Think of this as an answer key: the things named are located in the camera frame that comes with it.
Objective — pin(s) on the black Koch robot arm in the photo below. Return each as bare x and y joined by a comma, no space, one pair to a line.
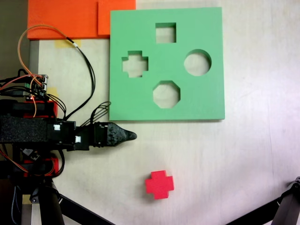
23,130

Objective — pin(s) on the circuit board with green terminal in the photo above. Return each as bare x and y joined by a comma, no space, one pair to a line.
37,90

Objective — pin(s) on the black driver circuit board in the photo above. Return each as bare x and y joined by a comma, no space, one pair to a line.
29,153

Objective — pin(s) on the yellow tape piece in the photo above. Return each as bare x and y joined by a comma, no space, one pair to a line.
62,44
54,92

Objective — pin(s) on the red printed base clamp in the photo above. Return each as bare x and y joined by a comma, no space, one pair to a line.
54,164
52,109

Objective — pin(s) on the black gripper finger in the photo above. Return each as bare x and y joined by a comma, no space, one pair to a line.
131,136
116,135

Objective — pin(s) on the large orange foam block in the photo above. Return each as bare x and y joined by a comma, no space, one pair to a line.
63,18

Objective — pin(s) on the black camera tripod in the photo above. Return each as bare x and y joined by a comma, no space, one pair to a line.
50,208

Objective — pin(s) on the green shape hole board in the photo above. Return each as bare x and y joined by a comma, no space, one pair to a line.
164,61

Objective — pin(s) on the black notched tripod stand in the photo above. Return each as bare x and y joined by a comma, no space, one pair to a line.
288,206

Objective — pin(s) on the red cross columnar block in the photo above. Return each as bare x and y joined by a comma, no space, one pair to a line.
159,185

